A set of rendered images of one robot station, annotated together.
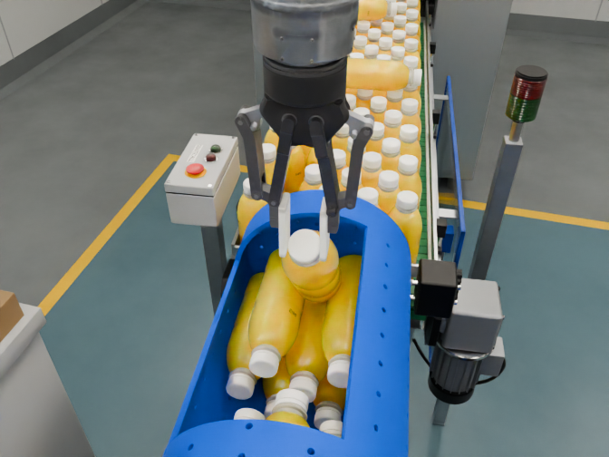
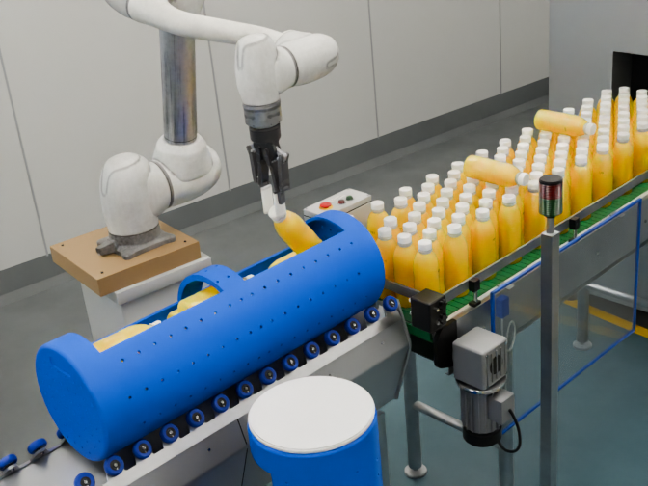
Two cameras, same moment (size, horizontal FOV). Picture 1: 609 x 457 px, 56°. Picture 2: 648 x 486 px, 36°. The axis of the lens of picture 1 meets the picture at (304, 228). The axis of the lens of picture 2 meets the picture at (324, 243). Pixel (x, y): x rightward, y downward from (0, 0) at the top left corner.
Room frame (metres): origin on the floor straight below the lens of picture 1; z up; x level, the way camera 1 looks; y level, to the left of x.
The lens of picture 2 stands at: (-1.18, -1.52, 2.27)
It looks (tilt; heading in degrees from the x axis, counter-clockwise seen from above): 25 degrees down; 39
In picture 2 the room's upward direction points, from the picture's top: 6 degrees counter-clockwise
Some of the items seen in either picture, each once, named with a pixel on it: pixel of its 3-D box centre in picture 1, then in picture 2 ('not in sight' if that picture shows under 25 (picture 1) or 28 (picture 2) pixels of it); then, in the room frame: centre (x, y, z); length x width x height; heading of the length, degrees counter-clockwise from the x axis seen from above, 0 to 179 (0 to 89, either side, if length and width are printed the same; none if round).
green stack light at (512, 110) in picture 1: (523, 104); (550, 203); (1.08, -0.46, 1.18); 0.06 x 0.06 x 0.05
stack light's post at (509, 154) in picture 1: (468, 310); (549, 399); (1.08, -0.46, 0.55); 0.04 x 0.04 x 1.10; 81
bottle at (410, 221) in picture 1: (401, 242); (426, 279); (0.86, -0.19, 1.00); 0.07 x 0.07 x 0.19
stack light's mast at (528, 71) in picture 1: (522, 106); (550, 205); (1.08, -0.46, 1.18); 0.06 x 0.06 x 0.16
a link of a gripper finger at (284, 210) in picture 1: (284, 225); (267, 199); (0.49, 0.02, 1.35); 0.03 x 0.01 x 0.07; 171
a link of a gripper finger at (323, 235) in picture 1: (324, 229); (279, 202); (0.48, -0.02, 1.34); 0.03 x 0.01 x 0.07; 171
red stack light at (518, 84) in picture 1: (528, 84); (551, 188); (1.08, -0.46, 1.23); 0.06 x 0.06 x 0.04
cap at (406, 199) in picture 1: (406, 201); (424, 246); (0.86, -0.19, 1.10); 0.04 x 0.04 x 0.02
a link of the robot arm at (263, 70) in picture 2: not in sight; (261, 67); (0.50, 0.00, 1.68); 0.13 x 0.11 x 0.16; 169
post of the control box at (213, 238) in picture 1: (227, 344); not in sight; (1.01, 0.21, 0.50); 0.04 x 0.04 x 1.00; 81
